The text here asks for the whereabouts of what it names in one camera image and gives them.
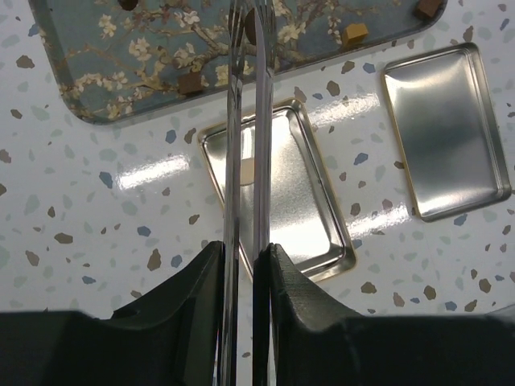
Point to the brown cube chocolate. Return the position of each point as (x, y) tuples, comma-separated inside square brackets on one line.
[(426, 9)]

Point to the blue floral serving tray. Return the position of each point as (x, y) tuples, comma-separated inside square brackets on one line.
[(111, 63)]

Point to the gold tin box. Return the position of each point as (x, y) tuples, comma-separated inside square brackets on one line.
[(305, 218)]

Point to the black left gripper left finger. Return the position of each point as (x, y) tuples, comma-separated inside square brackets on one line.
[(166, 337)]

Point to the caramel cube chocolate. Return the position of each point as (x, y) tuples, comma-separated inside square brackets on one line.
[(354, 34)]

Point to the metal tongs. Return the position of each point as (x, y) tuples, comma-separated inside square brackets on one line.
[(265, 61)]

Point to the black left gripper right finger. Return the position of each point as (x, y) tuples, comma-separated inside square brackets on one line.
[(312, 339)]

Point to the dark chocolate near tray edge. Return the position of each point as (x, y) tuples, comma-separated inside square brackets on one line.
[(190, 83)]

